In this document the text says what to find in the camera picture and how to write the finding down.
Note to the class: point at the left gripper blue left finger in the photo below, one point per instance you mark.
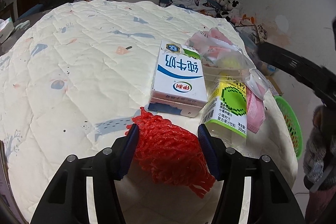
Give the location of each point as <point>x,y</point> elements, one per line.
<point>125,148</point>

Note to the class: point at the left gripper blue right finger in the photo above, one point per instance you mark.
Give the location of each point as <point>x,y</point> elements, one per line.
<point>212,148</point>

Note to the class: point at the red mesh fruit net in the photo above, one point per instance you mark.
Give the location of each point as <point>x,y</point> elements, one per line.
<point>171,154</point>

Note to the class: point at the yellow green juice carton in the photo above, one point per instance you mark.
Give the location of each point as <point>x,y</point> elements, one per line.
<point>225,115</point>

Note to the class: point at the white blue milk carton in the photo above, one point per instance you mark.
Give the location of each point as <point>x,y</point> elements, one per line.
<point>178,85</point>

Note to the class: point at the grey gloved right hand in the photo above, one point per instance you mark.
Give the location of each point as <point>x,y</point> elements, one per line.
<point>319,158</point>

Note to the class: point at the green plastic mesh basket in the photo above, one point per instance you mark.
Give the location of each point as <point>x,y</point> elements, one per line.
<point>292,124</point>

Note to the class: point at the cardboard box with label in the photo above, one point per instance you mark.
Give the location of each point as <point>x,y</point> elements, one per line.
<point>273,86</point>

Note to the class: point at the clear plastic lid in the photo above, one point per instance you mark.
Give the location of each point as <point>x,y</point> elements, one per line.
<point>257,83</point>

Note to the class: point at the clear plastic bag pink wrapper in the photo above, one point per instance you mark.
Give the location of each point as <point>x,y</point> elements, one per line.
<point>220,56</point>

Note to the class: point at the white quilted blanket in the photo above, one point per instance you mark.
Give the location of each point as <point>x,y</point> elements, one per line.
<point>86,63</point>

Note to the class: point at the orange fox plush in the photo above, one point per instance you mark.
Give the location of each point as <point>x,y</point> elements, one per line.
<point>247,20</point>

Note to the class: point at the cow plush toy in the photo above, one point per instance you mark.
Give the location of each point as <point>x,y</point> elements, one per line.
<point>228,8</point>

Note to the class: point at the butterfly pillow right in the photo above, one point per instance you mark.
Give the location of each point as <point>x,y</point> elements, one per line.
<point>205,7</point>

